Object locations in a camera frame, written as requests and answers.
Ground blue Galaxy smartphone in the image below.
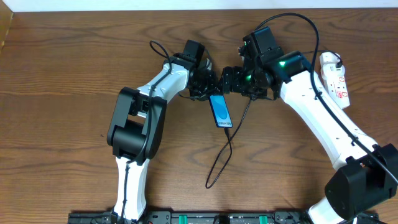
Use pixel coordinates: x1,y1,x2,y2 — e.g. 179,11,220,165
209,95,233,128

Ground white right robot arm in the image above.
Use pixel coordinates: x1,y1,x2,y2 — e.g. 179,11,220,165
221,27,397,223

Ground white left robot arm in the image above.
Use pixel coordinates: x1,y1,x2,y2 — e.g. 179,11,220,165
107,40,216,223

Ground white power strip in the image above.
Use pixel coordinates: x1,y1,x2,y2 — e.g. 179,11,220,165
321,68,350,109

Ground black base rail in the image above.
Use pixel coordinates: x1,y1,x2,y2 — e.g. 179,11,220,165
67,210,381,224

